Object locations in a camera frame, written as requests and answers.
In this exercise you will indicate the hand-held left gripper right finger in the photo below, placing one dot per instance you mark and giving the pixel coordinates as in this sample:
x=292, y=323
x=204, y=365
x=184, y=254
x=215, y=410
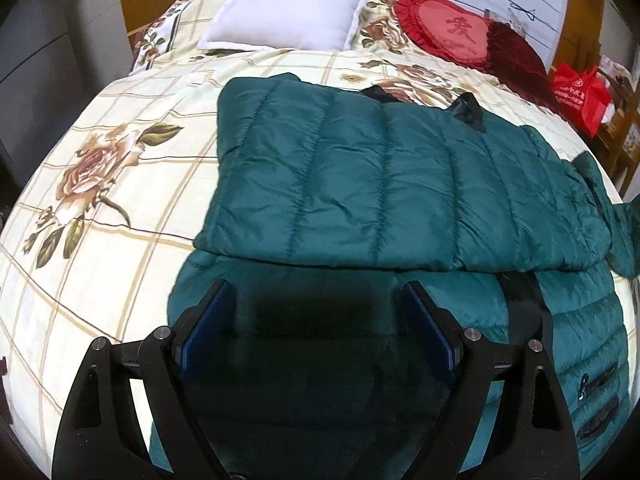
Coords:
x=427, y=325

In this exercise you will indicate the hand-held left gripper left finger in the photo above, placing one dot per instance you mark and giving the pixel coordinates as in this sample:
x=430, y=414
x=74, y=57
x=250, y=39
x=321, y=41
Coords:
x=205, y=327

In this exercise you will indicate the green quilted down jacket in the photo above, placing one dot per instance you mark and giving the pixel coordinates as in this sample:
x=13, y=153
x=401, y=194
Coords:
x=400, y=240

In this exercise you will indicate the floral checked bed quilt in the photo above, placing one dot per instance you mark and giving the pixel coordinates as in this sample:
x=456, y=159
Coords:
x=120, y=170

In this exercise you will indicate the dark red velvet cushion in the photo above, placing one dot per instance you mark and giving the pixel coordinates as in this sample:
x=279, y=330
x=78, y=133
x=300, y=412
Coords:
x=520, y=67

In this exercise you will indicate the red shopping bag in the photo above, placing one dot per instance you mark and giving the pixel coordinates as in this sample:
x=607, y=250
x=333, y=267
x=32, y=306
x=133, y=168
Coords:
x=582, y=95

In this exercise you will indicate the wooden chair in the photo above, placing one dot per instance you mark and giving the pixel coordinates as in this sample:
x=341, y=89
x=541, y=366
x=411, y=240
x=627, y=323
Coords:
x=620, y=120

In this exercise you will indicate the red heart-shaped cushion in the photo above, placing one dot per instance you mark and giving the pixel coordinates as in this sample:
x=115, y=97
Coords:
x=450, y=27

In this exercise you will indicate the white square pillow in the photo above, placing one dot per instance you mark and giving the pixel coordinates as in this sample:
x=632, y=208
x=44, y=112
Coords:
x=292, y=7

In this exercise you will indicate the grey wardrobe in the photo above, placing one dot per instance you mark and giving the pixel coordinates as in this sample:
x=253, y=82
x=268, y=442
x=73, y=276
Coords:
x=55, y=25

